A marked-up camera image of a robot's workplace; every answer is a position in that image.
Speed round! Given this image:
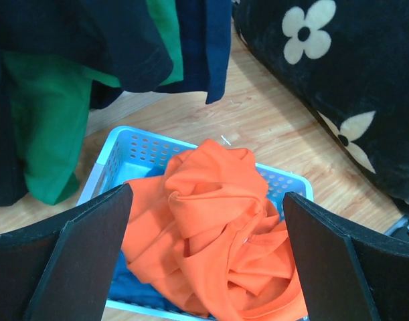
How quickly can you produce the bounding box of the light blue plastic basket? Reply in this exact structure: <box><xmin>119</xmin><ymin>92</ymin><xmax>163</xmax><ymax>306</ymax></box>
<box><xmin>76</xmin><ymin>125</ymin><xmax>315</xmax><ymax>321</ymax></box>

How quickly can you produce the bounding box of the black printed t shirt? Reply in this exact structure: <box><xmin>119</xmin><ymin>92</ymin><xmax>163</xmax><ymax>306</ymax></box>
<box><xmin>0</xmin><ymin>1</ymin><xmax>173</xmax><ymax>207</ymax></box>

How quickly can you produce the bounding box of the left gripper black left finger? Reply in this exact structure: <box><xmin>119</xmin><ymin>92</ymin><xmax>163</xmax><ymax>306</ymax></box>
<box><xmin>0</xmin><ymin>185</ymin><xmax>133</xmax><ymax>320</ymax></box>

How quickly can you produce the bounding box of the navy blue t shirt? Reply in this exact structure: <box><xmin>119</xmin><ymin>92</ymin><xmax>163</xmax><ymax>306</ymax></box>
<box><xmin>80</xmin><ymin>1</ymin><xmax>230</xmax><ymax>108</ymax></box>

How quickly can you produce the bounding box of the green t shirt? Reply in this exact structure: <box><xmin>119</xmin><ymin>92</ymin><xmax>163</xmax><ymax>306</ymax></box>
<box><xmin>3</xmin><ymin>0</ymin><xmax>185</xmax><ymax>206</ymax></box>

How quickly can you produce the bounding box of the teal blue t shirt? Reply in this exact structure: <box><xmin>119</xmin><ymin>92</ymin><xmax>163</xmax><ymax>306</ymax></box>
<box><xmin>108</xmin><ymin>251</ymin><xmax>181</xmax><ymax>312</ymax></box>

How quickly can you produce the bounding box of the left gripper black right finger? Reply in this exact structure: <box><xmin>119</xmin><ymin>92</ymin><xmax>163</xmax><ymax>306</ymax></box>
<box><xmin>283</xmin><ymin>192</ymin><xmax>409</xmax><ymax>320</ymax></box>

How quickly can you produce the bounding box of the orange t shirt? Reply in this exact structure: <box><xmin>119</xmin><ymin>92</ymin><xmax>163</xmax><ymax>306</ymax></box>
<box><xmin>122</xmin><ymin>140</ymin><xmax>307</xmax><ymax>320</ymax></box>

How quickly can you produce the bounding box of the black floral blanket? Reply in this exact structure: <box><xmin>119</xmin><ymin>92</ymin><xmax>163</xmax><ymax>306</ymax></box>
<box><xmin>233</xmin><ymin>1</ymin><xmax>409</xmax><ymax>216</ymax></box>

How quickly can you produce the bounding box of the aluminium rail frame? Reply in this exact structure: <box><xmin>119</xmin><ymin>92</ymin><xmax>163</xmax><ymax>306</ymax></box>
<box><xmin>384</xmin><ymin>216</ymin><xmax>409</xmax><ymax>243</ymax></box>

